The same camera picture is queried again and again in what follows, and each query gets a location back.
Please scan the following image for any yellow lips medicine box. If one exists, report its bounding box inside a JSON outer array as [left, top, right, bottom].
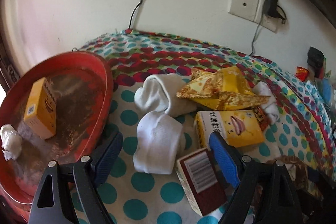
[[194, 110, 265, 148]]

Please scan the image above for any red white cigarette box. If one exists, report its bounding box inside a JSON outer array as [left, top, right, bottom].
[[176, 148, 227, 217]]

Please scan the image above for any small red candy wrapper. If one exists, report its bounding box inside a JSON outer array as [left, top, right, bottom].
[[251, 106, 270, 132]]

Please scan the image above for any brown snack bag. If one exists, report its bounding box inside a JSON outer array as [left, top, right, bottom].
[[266, 155, 322, 200]]

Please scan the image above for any yellow snack bag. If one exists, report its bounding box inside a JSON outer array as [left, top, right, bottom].
[[177, 67, 270, 111]]

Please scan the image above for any white tissue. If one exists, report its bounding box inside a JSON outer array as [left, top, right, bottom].
[[1, 124, 23, 161]]

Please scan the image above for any polka dot cloth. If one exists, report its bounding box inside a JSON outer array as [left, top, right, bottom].
[[81, 30, 335, 223]]

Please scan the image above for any red round tray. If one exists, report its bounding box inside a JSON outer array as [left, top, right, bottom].
[[1, 51, 113, 210]]

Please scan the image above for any red snack packet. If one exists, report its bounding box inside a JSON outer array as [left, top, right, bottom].
[[295, 67, 310, 82]]

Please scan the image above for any black power adapter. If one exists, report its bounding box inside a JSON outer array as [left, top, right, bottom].
[[262, 0, 282, 19]]

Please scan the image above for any white wall socket panel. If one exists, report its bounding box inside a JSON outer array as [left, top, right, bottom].
[[228, 0, 280, 33]]

